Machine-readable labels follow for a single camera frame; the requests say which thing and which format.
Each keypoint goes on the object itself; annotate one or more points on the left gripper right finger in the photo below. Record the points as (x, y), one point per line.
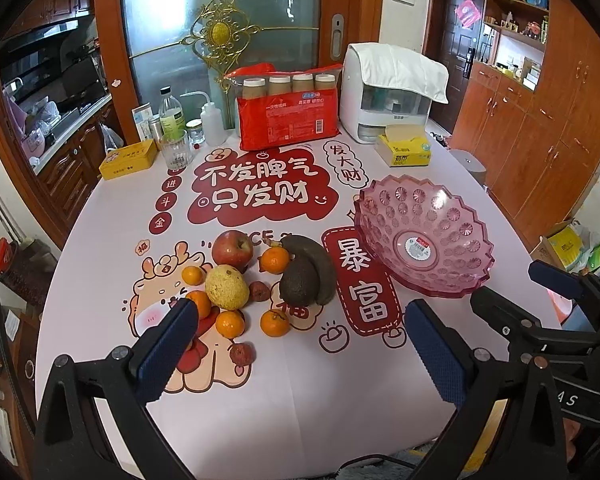
(529, 442)

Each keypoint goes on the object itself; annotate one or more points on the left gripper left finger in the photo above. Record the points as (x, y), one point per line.
(71, 440)

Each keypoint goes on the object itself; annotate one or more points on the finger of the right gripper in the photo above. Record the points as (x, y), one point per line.
(514, 323)
(563, 283)

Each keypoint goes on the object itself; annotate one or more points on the lychee front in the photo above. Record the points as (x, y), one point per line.
(242, 355)

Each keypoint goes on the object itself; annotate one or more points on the lychee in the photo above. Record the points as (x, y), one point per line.
(259, 291)
(242, 355)

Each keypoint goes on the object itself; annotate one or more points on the overripe dark banana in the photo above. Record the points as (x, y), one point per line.
(299, 245)

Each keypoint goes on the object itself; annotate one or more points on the small tangerine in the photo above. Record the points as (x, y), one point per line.
(193, 275)

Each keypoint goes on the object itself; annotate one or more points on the yellow pear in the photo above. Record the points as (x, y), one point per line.
(226, 288)

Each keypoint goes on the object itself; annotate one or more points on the dark avocado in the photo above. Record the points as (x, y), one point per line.
(299, 285)

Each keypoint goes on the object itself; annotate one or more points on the red apple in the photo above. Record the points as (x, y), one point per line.
(232, 248)

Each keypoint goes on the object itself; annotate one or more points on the cardboard box on floor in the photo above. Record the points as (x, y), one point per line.
(566, 246)

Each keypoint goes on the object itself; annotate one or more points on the pink plastic fruit bowl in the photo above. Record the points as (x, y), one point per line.
(427, 238)

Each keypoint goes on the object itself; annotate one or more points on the grey round stool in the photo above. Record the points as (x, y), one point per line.
(473, 165)

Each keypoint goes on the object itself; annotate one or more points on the yellow tissue box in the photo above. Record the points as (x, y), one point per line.
(404, 146)

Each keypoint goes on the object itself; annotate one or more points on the printed pink tablecloth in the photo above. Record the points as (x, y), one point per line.
(342, 383)

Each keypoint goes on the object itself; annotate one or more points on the white countertop appliance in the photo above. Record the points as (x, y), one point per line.
(365, 112)

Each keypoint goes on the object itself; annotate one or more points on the white towel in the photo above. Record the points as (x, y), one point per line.
(392, 67)

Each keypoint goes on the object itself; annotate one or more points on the yellow tin box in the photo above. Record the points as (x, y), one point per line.
(128, 160)

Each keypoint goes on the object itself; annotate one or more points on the dark entrance door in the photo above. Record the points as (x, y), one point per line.
(452, 35)

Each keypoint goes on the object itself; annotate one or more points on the clear drinking glass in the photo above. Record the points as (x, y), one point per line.
(175, 149)

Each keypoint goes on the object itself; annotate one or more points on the red drink bottle pack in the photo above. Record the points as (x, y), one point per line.
(277, 108)

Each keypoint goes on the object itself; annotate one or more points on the small white carton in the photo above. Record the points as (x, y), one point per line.
(142, 117)

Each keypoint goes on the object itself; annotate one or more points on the clear green-label bottle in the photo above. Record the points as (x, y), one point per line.
(171, 116)

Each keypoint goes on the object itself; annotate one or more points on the small glass jar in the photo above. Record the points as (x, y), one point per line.
(195, 131)

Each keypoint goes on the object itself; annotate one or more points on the white squeeze bottle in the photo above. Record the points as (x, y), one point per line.
(211, 118)

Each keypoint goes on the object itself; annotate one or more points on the glass door with gold ornament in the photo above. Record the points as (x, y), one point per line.
(191, 46)

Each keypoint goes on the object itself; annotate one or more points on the wooden cabinet wall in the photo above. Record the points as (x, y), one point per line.
(531, 111)

